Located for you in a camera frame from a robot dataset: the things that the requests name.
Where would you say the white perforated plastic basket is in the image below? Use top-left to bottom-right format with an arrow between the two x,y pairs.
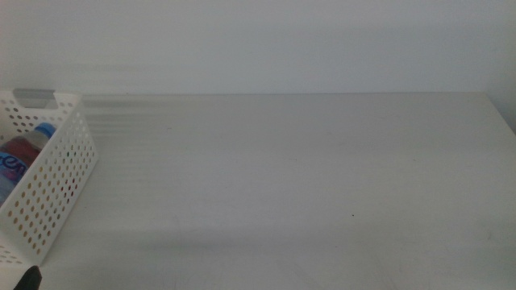
0,88 -> 100,269

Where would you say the blue-capped water bottle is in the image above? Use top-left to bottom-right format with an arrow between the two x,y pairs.
0,122 -> 57,207

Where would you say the red soda can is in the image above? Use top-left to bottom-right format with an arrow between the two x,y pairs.
0,135 -> 41,167

